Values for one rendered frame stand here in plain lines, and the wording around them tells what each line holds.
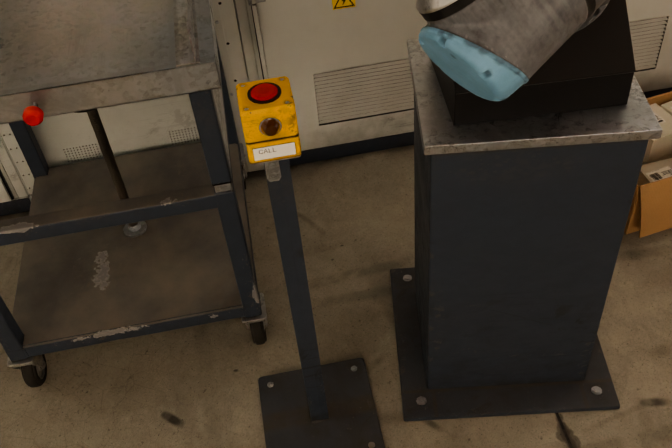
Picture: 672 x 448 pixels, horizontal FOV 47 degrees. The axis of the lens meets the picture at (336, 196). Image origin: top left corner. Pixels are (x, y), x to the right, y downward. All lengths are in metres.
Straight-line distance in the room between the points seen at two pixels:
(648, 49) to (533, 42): 1.50
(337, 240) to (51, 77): 1.02
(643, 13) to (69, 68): 1.63
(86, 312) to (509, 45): 1.23
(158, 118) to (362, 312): 0.80
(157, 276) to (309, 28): 0.76
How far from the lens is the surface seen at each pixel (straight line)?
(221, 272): 1.88
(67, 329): 1.89
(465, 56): 1.00
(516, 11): 1.02
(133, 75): 1.34
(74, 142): 2.30
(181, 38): 1.40
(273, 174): 1.21
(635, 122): 1.34
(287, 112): 1.11
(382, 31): 2.14
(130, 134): 2.27
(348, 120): 2.28
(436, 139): 1.27
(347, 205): 2.23
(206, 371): 1.93
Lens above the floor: 1.56
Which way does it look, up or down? 44 degrees down
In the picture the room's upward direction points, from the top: 6 degrees counter-clockwise
